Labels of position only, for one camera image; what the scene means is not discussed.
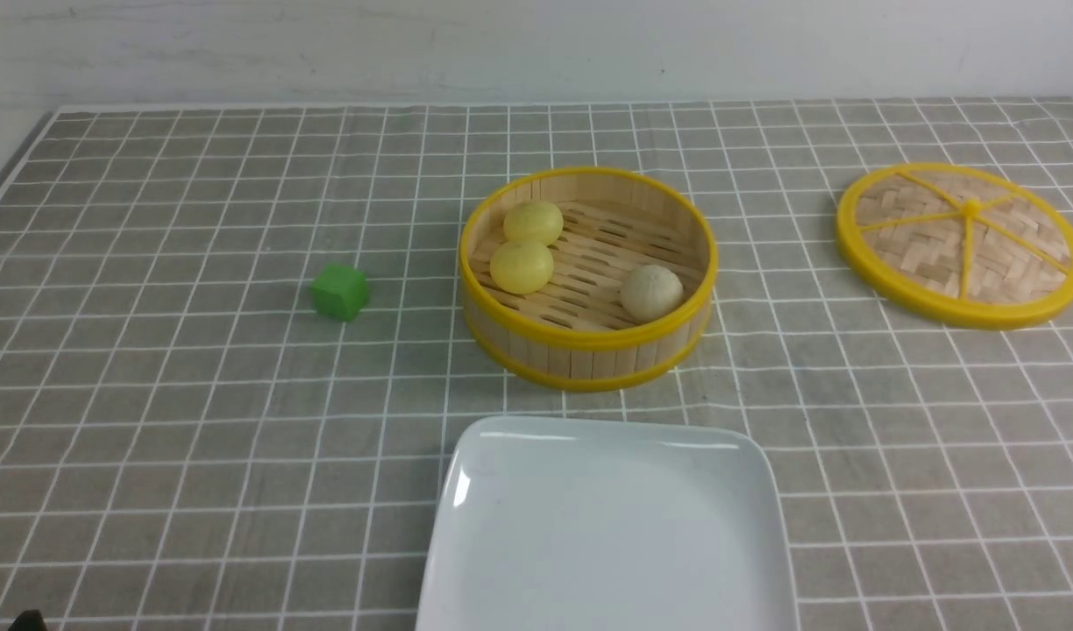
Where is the yellow steamed bun front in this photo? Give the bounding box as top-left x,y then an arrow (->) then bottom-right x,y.
489,240 -> 554,294

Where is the beige steamed bun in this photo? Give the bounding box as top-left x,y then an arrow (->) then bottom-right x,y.
618,265 -> 685,323

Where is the bamboo steamer basket yellow rim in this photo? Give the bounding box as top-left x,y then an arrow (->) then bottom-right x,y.
457,167 -> 718,392

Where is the green cube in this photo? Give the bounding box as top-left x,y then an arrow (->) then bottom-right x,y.
309,264 -> 372,323

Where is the grey checked tablecloth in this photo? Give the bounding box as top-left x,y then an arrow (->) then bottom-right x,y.
0,97 -> 1073,630

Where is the yellow steamed bun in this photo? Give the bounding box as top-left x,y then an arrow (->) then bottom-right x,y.
503,201 -> 564,246
489,240 -> 554,294

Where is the bamboo steamer lid yellow rim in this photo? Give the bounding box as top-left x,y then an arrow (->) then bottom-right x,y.
835,163 -> 1073,331

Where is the white square plate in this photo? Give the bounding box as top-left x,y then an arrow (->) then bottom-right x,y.
416,415 -> 799,630

